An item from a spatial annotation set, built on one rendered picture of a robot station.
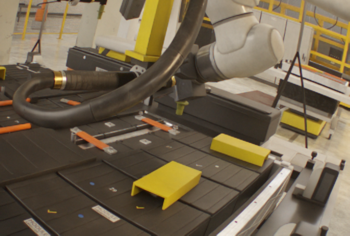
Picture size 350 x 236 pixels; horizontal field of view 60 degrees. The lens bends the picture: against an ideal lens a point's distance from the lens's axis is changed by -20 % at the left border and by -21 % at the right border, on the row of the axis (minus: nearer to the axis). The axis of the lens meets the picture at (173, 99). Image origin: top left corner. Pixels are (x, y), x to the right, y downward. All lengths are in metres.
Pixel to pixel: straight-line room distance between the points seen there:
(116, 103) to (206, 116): 0.76
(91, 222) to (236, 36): 0.47
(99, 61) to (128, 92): 1.00
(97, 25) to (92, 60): 5.52
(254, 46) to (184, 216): 0.36
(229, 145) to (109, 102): 0.56
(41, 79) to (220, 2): 0.41
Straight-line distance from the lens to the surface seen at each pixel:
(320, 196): 1.15
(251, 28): 0.76
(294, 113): 5.78
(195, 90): 0.88
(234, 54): 0.76
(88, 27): 7.14
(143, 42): 0.91
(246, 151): 0.97
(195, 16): 0.55
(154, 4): 0.90
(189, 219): 0.64
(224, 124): 1.19
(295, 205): 1.11
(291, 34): 9.80
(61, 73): 0.81
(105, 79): 0.86
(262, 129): 1.14
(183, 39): 0.52
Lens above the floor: 1.34
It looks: 14 degrees down
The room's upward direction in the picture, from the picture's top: 13 degrees clockwise
